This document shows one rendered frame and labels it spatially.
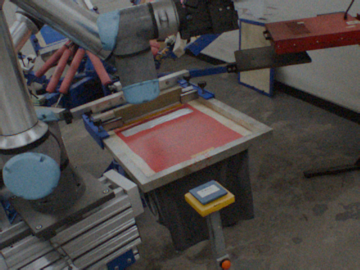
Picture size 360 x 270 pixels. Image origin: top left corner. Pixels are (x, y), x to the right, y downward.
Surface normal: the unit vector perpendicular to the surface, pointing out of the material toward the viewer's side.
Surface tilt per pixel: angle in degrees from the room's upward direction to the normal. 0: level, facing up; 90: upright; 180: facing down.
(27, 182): 98
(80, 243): 90
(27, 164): 98
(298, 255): 0
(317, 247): 0
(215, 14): 82
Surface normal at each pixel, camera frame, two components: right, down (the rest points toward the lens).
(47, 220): -0.18, -0.88
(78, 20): 0.40, 0.11
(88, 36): 0.16, 0.47
